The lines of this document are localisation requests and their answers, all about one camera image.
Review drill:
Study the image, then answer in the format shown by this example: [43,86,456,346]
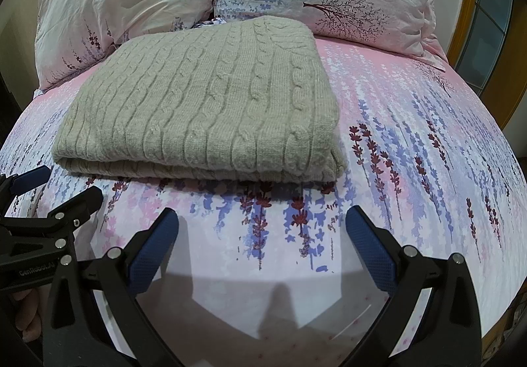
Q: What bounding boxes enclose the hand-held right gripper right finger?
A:
[345,206,482,367]

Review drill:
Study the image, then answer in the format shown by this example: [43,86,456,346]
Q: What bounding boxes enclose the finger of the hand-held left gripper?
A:
[0,166,51,203]
[45,186,103,236]

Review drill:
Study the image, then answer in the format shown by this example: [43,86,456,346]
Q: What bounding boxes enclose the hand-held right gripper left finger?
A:
[43,208,184,367]

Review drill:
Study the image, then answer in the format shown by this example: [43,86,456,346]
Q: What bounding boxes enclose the beige cable knit sweater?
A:
[53,15,348,183]

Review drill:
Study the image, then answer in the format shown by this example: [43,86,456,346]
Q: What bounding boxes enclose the person's left hand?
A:
[12,287,45,345]

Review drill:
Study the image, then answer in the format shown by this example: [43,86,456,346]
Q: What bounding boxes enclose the pink floral bed sheet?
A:
[0,33,527,367]

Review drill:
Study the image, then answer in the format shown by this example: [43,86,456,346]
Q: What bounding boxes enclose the wooden framed glass door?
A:
[447,0,517,104]

